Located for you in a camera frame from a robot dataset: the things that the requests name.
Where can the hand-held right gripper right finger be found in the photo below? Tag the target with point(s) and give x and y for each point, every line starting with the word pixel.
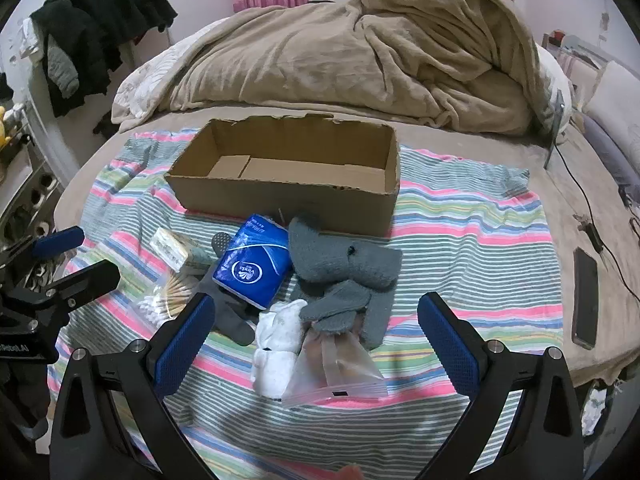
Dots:
pixel 450 345

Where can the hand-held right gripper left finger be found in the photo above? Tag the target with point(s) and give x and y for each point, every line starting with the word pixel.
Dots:
pixel 185 345

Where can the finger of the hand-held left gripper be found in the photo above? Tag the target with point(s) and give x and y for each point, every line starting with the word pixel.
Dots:
pixel 60 241
pixel 90 280

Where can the clear pack of wooden sticks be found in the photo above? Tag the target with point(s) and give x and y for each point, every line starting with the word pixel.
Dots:
pixel 175 250

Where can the white socks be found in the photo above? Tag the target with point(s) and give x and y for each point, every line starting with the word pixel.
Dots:
pixel 280 360

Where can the blue tissue pack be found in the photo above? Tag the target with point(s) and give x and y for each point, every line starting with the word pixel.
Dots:
pixel 250 265

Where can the grey knitted glove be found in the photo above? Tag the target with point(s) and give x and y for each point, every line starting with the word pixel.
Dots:
pixel 345 260
pixel 345 310

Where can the clear zip bag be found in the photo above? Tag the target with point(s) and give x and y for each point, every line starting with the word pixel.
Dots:
pixel 340 370

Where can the cardboard box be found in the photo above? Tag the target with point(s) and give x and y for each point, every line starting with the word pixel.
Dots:
pixel 300 195

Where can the striped towel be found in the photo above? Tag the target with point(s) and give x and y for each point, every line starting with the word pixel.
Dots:
pixel 450 240

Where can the dark cloth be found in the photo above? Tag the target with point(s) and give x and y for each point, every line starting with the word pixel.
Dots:
pixel 105 125

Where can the yellow toy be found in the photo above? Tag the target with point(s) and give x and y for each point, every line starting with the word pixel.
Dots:
pixel 6 127

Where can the black smartphone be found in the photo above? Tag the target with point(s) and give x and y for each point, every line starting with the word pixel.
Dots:
pixel 585 300

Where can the white patterned cloth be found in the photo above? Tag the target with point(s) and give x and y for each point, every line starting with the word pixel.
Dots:
pixel 597 405

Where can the grey hanging garment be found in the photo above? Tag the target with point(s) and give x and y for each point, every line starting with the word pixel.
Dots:
pixel 62 70

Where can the bed with beige sheet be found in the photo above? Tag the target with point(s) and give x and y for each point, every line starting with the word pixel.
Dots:
pixel 575 200

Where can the black hanging clothes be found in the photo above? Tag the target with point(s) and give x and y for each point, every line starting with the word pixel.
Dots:
pixel 100 20

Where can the dark tablet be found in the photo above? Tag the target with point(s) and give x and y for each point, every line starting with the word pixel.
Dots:
pixel 555 125

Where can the lavender grey pillow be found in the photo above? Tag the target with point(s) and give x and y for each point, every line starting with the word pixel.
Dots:
pixel 615 155

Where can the white floral pillow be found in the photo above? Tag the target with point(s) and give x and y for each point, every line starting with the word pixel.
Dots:
pixel 615 95

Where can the beige fleece blanket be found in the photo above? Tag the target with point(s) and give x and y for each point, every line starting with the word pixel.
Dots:
pixel 325 60

